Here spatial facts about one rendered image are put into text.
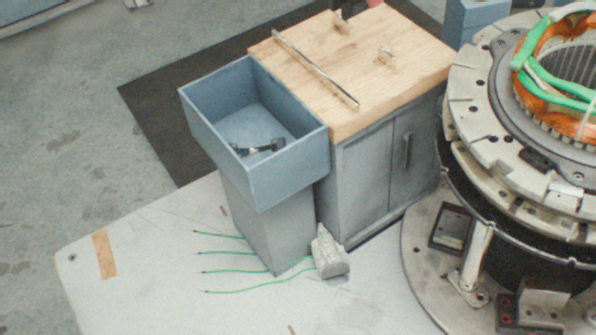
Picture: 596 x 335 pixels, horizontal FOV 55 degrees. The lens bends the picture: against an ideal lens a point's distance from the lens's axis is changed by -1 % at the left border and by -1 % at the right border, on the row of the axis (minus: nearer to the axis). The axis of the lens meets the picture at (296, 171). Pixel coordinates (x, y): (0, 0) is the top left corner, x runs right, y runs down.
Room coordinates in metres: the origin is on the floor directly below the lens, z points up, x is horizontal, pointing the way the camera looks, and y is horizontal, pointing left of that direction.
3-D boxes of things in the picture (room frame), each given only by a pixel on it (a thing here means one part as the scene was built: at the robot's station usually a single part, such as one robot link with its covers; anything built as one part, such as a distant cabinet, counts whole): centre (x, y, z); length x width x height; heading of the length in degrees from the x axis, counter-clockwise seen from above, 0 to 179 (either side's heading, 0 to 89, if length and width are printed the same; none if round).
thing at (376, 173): (0.58, -0.09, 0.91); 0.19 x 0.19 x 0.26; 29
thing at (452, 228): (0.45, -0.21, 0.83); 0.05 x 0.04 x 0.02; 150
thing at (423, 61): (0.58, -0.09, 1.05); 0.20 x 0.19 x 0.02; 119
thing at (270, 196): (0.50, 0.05, 0.92); 0.17 x 0.11 x 0.28; 29
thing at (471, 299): (0.37, -0.21, 0.81); 0.07 x 0.03 x 0.01; 24
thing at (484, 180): (0.37, -0.19, 1.06); 0.09 x 0.04 x 0.01; 32
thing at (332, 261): (0.46, -0.03, 0.80); 0.10 x 0.05 x 0.04; 10
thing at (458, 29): (0.72, -0.30, 0.91); 0.07 x 0.07 x 0.25; 6
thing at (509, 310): (0.31, -0.28, 0.81); 0.08 x 0.05 x 0.02; 74
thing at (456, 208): (0.46, -0.22, 0.81); 0.08 x 0.05 x 0.01; 150
